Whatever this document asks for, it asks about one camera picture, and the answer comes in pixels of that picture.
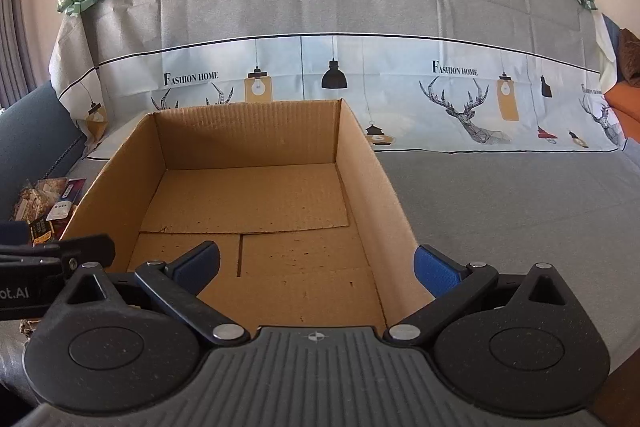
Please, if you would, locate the white purple snack bar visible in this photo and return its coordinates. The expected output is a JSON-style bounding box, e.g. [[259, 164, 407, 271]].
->
[[46, 178, 86, 222]]

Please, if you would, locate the clear puffed grain snack bag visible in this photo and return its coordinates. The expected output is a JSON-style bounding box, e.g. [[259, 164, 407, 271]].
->
[[12, 178, 67, 222]]

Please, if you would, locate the black cracker snack pack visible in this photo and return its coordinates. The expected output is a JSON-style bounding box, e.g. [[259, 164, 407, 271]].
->
[[28, 216, 66, 246]]

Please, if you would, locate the open cardboard box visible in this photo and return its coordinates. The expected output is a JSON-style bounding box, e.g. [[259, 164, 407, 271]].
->
[[65, 101, 432, 331]]

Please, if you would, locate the blue sofa armrest cushion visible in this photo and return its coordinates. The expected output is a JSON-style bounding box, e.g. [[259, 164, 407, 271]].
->
[[0, 82, 86, 221]]

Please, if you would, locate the deer print grey cloth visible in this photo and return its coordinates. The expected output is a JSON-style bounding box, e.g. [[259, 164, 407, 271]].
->
[[49, 0, 626, 152]]

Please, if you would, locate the orange cushion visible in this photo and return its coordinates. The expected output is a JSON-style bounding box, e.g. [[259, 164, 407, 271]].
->
[[605, 81, 640, 142]]

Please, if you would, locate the brown cushion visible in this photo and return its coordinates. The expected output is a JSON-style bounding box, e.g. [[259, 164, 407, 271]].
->
[[618, 28, 640, 88]]

